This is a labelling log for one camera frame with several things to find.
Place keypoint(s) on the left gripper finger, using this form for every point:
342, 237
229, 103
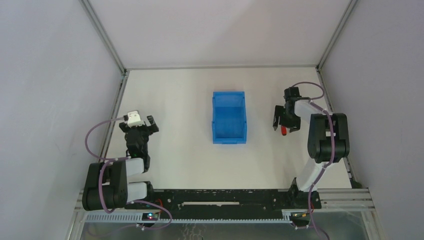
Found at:
152, 127
123, 126

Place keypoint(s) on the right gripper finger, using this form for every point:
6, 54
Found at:
294, 125
279, 111

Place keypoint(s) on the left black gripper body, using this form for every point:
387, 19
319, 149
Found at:
139, 130

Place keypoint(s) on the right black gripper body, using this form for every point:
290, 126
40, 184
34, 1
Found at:
286, 117

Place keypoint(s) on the red black screwdriver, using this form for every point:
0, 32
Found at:
284, 130

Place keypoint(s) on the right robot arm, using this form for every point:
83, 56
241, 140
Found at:
327, 143

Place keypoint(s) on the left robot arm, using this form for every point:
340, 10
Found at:
107, 186

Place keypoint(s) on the blue plastic bin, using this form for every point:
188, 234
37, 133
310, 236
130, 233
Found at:
229, 118

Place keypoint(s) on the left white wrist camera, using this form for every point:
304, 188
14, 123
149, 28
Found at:
133, 119

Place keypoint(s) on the back aluminium frame rail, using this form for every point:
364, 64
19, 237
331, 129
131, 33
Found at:
224, 67

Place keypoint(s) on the aluminium frame rail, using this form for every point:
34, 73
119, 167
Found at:
334, 70
110, 48
224, 67

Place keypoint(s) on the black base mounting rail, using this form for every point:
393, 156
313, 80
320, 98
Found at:
234, 203

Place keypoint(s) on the grey slotted cable duct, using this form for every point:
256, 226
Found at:
137, 217

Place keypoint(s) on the left aluminium frame rail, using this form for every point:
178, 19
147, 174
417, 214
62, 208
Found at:
110, 48

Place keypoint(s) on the right aluminium frame rail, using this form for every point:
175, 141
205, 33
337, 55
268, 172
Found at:
334, 70

